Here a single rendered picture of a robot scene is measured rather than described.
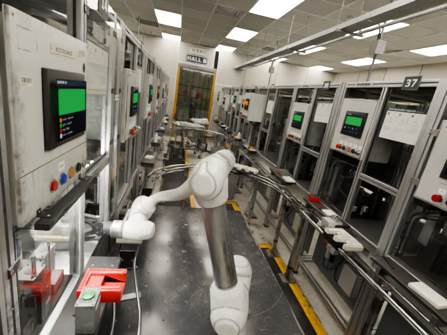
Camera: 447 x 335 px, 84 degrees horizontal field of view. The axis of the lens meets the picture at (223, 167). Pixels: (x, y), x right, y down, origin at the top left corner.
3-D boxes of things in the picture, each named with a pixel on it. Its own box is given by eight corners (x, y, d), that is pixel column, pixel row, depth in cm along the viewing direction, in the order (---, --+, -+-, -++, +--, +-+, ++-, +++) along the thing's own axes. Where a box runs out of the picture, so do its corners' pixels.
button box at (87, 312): (94, 333, 83) (94, 305, 80) (68, 334, 82) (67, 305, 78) (100, 313, 91) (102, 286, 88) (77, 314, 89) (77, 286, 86)
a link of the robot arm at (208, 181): (251, 306, 122) (248, 348, 101) (219, 306, 125) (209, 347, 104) (229, 152, 105) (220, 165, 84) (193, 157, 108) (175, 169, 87)
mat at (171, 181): (197, 228, 334) (197, 227, 333) (152, 226, 321) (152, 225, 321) (185, 141, 884) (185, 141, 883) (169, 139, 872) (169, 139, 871)
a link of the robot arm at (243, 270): (248, 286, 141) (255, 253, 135) (245, 312, 123) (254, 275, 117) (220, 279, 143) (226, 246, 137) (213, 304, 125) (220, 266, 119)
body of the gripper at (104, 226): (113, 232, 132) (94, 231, 130) (114, 217, 130) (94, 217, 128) (110, 240, 125) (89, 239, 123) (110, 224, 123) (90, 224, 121)
